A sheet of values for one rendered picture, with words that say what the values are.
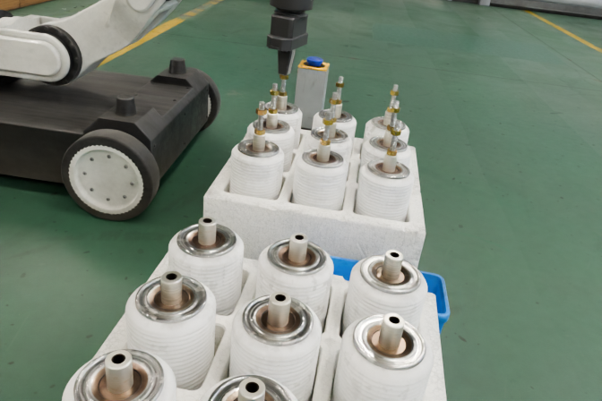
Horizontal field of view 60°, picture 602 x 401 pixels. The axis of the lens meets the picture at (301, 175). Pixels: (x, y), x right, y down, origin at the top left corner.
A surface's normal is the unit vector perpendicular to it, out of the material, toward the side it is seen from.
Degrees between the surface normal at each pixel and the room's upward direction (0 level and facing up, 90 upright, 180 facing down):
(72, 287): 0
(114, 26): 111
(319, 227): 90
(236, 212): 90
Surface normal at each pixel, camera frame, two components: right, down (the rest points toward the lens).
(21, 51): -0.11, 0.43
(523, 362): 0.11, -0.89
